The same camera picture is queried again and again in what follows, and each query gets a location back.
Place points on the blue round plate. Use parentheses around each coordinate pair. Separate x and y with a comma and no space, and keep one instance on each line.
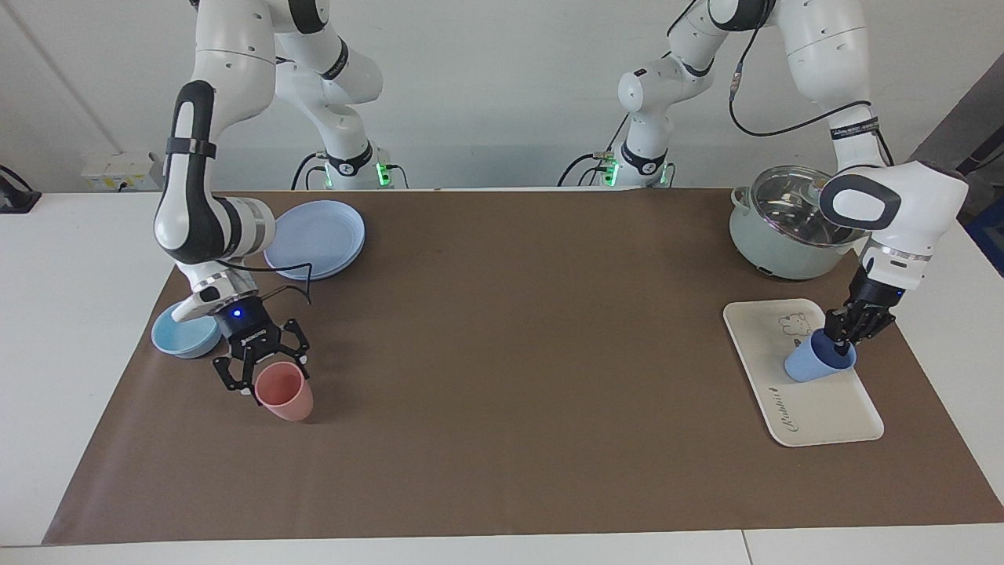
(321,239)

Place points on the pink cup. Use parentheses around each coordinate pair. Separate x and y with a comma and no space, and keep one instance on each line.
(284,396)

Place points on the pale green cooking pot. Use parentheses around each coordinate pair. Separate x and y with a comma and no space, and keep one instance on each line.
(776,255)

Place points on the black stand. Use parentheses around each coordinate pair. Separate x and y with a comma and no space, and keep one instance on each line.
(980,161)

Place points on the blue ribbed cup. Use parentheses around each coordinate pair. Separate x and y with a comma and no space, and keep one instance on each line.
(808,367)

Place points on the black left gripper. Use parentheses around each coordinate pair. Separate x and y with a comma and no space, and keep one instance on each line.
(874,298)

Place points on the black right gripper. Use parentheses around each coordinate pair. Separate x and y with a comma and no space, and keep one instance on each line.
(247,329)

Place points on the brown table mat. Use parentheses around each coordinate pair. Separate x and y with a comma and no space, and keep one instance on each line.
(510,377)

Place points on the light blue bowl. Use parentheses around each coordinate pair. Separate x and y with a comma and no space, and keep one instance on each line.
(184,339)

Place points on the black clamp mount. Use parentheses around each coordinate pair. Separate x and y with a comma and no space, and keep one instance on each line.
(16,200)

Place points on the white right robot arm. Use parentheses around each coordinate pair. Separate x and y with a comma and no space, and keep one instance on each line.
(196,196)

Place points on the white power strip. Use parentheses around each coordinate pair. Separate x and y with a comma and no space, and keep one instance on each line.
(118,169)

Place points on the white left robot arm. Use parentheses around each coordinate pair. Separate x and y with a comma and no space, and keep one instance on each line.
(902,204)

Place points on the blue crate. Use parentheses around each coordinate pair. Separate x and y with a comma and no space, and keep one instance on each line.
(990,239)

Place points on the cream tray with bear print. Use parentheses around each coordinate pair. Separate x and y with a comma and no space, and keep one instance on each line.
(816,416)

